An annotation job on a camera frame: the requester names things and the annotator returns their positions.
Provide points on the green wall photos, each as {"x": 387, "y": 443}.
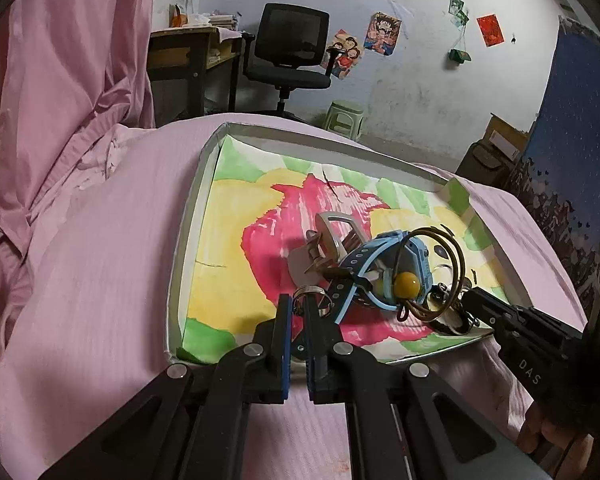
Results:
{"x": 459, "y": 10}

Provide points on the painted paper sheet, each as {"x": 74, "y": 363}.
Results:
{"x": 240, "y": 270}

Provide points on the blue wrist watch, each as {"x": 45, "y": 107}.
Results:
{"x": 405, "y": 255}

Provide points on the beige hair claw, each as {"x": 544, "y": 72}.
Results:
{"x": 330, "y": 245}

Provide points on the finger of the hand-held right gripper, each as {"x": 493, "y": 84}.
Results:
{"x": 480, "y": 312}
{"x": 495, "y": 305}

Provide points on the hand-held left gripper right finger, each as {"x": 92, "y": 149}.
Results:
{"x": 316, "y": 350}

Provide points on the grey cardboard box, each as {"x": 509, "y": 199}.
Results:
{"x": 200, "y": 210}

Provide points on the brown bangle with yellow bead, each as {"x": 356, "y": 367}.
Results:
{"x": 410, "y": 285}

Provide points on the blue dotted wardrobe curtain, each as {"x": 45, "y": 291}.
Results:
{"x": 575, "y": 160}

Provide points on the green plastic stool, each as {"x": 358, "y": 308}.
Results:
{"x": 344, "y": 120}

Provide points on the person's right hand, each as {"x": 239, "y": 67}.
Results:
{"x": 550, "y": 440}

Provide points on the pink curtain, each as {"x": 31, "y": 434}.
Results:
{"x": 55, "y": 85}

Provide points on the red paper square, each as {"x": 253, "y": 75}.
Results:
{"x": 490, "y": 30}

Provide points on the stack of books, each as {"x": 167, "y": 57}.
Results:
{"x": 205, "y": 19}

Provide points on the green hanging bag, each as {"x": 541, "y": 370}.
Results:
{"x": 459, "y": 57}

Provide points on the black office chair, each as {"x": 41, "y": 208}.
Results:
{"x": 290, "y": 50}

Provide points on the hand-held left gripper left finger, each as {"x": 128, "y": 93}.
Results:
{"x": 285, "y": 350}

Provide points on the family cartoon sticker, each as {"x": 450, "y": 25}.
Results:
{"x": 344, "y": 55}

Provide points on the wooden desk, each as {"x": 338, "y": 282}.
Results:
{"x": 190, "y": 60}

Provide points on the cartoon wall poster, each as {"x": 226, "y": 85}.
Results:
{"x": 383, "y": 34}

